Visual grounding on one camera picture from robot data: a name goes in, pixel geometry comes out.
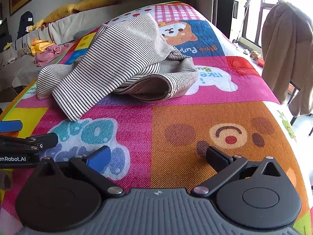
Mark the black window frame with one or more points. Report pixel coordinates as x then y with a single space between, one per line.
262 12

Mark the colourful cartoon printed blanket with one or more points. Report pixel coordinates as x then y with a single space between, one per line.
171 127

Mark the red tray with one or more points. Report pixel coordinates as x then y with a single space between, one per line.
261 62

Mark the yellow pillow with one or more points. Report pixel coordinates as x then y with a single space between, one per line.
60 13
97 2

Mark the striped knit shirt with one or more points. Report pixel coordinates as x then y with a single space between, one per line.
110 61

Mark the yellow cloth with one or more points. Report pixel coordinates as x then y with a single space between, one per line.
40 46

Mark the pink cloth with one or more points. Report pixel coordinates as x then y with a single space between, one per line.
47 53

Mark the beige covered sofa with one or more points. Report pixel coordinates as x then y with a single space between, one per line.
29 61

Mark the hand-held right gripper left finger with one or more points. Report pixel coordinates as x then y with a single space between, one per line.
99 158

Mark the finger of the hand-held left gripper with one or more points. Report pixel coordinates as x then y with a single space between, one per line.
9 126
36 140

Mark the white upright cleaner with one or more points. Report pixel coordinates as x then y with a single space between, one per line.
238 9

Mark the grey curtain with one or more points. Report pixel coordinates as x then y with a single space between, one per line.
221 2

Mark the yellow plush toy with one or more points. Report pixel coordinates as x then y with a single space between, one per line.
35 25

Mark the person's left hand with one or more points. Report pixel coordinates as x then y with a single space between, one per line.
5 180

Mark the dark blue bag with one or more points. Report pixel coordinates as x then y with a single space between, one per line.
25 24

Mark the black chair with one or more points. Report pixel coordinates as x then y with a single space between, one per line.
297 95

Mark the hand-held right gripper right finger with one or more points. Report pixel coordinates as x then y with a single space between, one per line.
216 159

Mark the brown cloth on chair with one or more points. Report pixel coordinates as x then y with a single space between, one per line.
286 53

